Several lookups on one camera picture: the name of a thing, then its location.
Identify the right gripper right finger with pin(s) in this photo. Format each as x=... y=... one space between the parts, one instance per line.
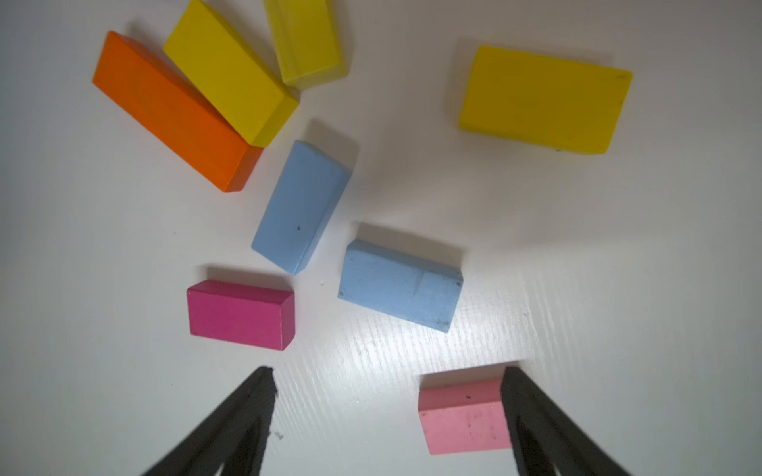
x=544 y=439

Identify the light blue block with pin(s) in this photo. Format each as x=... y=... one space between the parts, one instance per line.
x=402 y=285
x=300 y=207

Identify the yellow block right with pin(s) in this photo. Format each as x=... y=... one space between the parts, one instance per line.
x=544 y=101

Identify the magenta block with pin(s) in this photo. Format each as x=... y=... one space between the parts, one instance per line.
x=254 y=316

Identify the pink block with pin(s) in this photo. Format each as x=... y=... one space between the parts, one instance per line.
x=464 y=418

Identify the orange long block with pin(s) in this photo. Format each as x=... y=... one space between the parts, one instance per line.
x=176 y=113

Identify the yellow block beside orange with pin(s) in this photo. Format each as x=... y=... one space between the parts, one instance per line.
x=209 y=52

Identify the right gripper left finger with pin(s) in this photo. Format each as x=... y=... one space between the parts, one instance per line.
x=232 y=439

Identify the long yellow-green block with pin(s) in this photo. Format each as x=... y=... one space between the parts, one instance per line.
x=307 y=42

